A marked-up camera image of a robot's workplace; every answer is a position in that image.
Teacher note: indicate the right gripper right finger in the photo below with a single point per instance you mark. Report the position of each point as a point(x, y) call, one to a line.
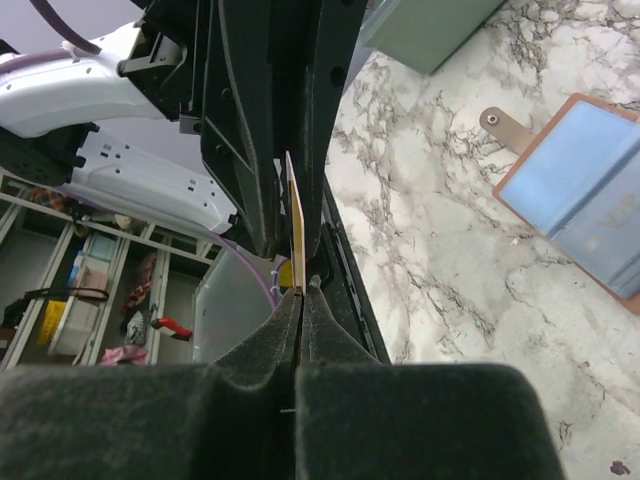
point(359, 419)

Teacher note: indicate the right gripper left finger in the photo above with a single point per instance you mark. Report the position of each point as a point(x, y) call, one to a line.
point(231, 419)

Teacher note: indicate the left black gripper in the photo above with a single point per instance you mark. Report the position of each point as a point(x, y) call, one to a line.
point(167, 66)

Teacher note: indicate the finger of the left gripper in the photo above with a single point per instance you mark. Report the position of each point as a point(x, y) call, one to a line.
point(334, 29)

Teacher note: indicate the gold credit card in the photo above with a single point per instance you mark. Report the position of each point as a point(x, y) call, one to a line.
point(298, 253)

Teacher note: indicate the tan leather card holder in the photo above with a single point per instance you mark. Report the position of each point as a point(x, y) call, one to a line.
point(589, 149)

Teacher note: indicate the grey VIP card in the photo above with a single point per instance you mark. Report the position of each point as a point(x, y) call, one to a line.
point(603, 238)

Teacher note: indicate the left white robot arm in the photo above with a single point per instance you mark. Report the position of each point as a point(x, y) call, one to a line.
point(70, 122)

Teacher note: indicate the clear green plastic box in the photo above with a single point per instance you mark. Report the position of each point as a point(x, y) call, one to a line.
point(423, 34)

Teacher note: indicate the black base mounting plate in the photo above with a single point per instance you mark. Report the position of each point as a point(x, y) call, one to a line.
point(342, 283)

